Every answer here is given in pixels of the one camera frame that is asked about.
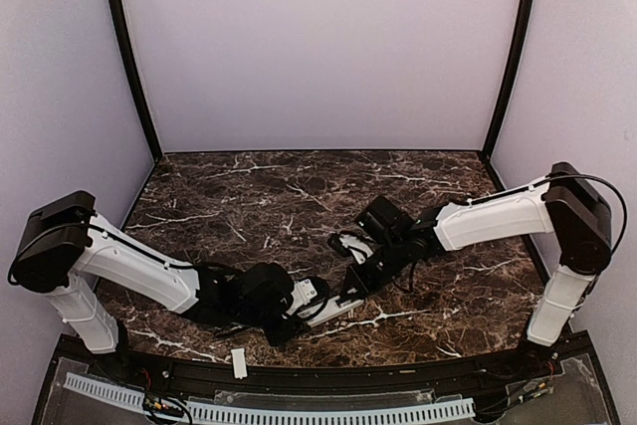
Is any white battery cover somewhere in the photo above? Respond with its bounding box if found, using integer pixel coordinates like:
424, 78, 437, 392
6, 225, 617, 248
231, 347, 248, 380

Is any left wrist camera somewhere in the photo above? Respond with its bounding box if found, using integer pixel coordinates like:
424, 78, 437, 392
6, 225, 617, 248
285, 276, 330, 321

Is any black frame post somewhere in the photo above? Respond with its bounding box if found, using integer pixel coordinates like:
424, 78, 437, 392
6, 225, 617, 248
107, 0, 163, 163
480, 0, 533, 164

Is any left black frame post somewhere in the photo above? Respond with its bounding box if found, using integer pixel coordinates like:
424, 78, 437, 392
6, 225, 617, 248
107, 0, 163, 163

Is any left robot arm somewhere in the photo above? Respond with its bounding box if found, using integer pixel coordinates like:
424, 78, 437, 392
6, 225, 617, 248
8, 191, 317, 381

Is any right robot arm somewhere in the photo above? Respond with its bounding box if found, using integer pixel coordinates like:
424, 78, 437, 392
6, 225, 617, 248
340, 162, 624, 379

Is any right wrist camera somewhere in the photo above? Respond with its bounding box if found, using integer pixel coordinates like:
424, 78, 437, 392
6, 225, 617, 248
327, 232, 373, 265

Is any black front rail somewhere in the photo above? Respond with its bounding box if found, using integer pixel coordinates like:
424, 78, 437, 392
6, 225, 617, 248
42, 331, 603, 397

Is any white slotted cable duct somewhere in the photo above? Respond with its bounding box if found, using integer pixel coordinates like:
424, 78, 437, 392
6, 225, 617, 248
64, 373, 475, 424

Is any right black frame post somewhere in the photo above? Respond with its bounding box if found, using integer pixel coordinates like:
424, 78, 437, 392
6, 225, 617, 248
480, 0, 533, 164

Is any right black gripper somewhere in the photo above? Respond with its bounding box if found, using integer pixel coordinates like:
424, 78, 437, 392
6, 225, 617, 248
339, 236, 409, 300

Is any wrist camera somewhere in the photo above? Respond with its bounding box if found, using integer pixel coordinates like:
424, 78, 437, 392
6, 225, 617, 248
327, 232, 373, 265
285, 276, 330, 321

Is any white remote control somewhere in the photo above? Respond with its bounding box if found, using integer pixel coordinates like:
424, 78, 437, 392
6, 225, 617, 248
299, 297, 364, 327

